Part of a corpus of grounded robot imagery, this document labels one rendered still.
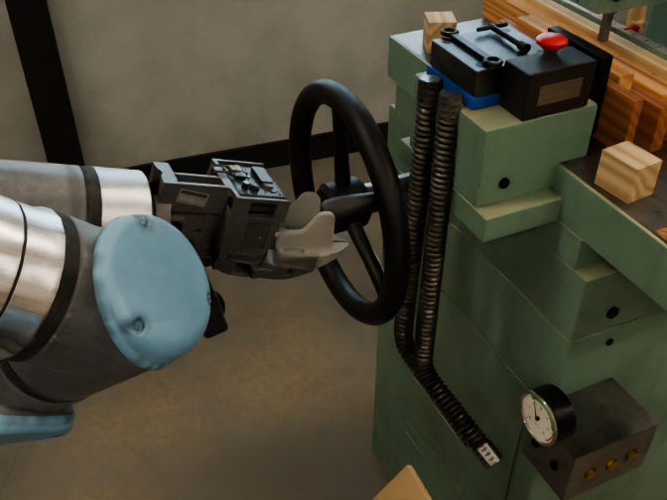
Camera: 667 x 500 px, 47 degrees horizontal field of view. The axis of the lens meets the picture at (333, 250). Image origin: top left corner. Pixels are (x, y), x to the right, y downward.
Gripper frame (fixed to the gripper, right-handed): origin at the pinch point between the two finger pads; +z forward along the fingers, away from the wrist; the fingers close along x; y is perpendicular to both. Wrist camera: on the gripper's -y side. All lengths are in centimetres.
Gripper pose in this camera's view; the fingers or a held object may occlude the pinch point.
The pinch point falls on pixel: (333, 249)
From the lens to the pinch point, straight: 77.4
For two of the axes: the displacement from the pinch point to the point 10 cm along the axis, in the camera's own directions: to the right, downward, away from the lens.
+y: 3.1, -8.3, -4.7
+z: 8.5, 0.3, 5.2
